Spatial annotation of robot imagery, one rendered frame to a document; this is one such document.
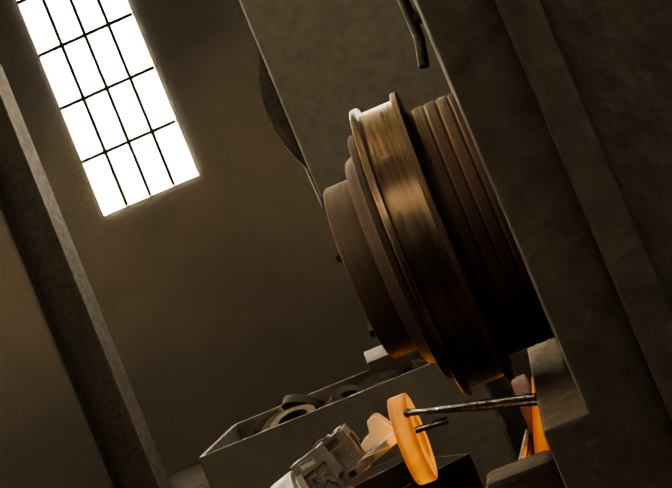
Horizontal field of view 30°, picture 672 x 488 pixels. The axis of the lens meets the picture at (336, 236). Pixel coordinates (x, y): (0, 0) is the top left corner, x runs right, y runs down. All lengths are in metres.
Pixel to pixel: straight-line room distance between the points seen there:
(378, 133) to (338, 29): 2.81
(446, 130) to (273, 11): 2.86
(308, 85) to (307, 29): 0.20
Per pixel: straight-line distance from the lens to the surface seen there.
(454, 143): 1.76
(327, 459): 2.14
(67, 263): 8.80
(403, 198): 1.71
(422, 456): 2.08
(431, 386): 4.33
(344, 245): 1.80
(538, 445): 2.60
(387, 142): 1.76
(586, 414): 1.46
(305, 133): 4.52
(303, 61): 4.56
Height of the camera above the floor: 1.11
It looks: 2 degrees up
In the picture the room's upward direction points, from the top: 22 degrees counter-clockwise
